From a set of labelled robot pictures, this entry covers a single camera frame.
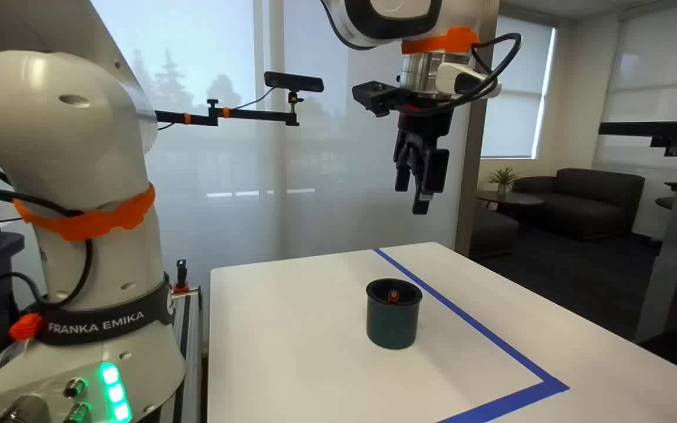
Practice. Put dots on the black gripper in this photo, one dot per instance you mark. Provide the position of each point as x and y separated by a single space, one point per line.
423 133

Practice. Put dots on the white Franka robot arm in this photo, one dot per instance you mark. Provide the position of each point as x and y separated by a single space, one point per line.
64 142

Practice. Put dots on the dark green mug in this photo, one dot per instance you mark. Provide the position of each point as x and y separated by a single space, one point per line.
393 325

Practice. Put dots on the small potted plant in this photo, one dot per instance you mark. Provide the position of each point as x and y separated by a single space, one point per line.
502 180

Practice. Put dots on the round dark coffee table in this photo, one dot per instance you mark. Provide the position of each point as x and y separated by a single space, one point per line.
519 201

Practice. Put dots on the small white window blind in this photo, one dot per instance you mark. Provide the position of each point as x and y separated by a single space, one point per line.
517 84

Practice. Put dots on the dark sofa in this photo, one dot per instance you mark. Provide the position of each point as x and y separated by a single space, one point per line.
580 201

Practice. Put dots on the black table clamp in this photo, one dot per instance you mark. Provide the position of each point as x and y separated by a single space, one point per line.
181 276

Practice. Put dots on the large white window blind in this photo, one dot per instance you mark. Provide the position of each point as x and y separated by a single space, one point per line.
658 71

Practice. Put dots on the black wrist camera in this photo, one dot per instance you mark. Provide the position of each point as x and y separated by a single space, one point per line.
375 97

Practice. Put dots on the black external camera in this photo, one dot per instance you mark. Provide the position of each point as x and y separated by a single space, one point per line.
294 80

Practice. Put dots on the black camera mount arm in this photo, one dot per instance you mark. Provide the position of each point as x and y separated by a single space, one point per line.
228 114

